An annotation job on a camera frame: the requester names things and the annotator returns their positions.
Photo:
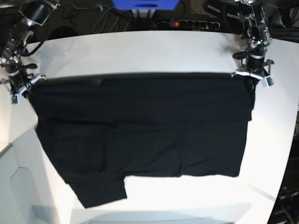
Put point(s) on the black equipment case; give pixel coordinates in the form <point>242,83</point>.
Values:
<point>286,208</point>

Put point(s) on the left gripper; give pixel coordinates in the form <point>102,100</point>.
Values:
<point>253,65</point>

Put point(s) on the black power strip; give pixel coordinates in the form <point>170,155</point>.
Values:
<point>191,25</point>

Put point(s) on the blue plastic box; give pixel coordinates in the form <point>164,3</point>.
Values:
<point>145,4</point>

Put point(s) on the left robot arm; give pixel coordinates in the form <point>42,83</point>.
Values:
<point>256,32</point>

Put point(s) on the black T-shirt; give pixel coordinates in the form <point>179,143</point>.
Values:
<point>97,131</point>

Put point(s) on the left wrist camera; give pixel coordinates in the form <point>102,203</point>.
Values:
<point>267,81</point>

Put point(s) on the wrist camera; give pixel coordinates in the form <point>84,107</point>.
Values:
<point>267,81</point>
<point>15,99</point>

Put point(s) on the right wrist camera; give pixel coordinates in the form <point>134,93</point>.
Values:
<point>15,99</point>

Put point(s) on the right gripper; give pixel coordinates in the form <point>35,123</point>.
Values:
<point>19,83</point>

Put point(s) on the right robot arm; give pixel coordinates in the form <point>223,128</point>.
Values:
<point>34,12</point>

